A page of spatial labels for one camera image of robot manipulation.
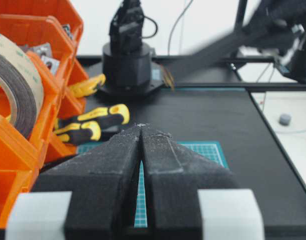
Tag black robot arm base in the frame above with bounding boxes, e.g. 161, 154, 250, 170
99, 0, 164, 97

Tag green cutting mat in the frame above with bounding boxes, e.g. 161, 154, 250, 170
66, 140, 231, 234

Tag grey metal corner brackets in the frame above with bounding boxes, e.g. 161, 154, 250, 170
19, 23, 74, 75

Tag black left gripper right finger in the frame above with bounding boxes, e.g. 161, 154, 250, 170
141, 125, 240, 240

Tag yellow tool top bin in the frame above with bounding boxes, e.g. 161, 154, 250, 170
69, 74, 106, 98

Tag orange bin left column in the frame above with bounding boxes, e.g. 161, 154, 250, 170
0, 0, 88, 229

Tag large yellow-black screwdriver handle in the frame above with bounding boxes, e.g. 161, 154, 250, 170
56, 103, 130, 128

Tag small yellow-black screwdriver handle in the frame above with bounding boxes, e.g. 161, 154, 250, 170
54, 121, 101, 146

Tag tape roll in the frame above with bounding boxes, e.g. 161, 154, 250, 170
0, 33, 44, 138

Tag small grey cylinder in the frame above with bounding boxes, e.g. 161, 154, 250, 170
279, 113, 292, 126

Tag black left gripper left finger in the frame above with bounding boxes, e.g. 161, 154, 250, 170
32, 125, 141, 240

